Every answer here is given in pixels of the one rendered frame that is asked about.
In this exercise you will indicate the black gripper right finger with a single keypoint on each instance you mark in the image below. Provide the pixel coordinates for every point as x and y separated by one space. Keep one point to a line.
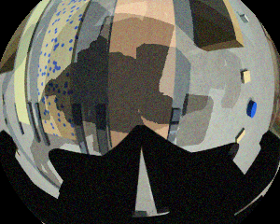
169 167

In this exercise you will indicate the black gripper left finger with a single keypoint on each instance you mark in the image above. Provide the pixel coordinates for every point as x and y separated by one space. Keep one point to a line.
117 169

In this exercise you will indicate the small blue block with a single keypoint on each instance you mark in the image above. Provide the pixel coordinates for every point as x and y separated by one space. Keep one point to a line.
251 109

